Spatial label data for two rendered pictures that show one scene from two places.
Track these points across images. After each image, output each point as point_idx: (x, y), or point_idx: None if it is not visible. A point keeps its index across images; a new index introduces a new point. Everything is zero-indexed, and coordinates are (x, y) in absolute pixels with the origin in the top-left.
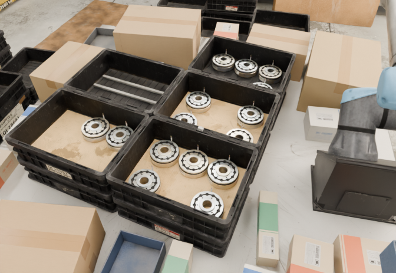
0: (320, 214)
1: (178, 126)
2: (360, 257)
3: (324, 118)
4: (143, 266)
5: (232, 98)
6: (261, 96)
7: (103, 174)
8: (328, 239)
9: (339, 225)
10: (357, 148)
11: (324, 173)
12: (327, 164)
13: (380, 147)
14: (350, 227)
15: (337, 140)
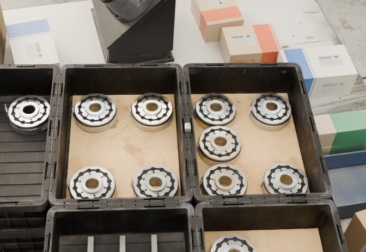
0: (175, 55)
1: (196, 157)
2: (222, 10)
3: (36, 50)
4: (340, 184)
5: (65, 143)
6: (65, 91)
7: (330, 200)
8: (200, 45)
9: (179, 40)
10: None
11: (158, 25)
12: (156, 15)
13: (40, 14)
14: (176, 32)
15: None
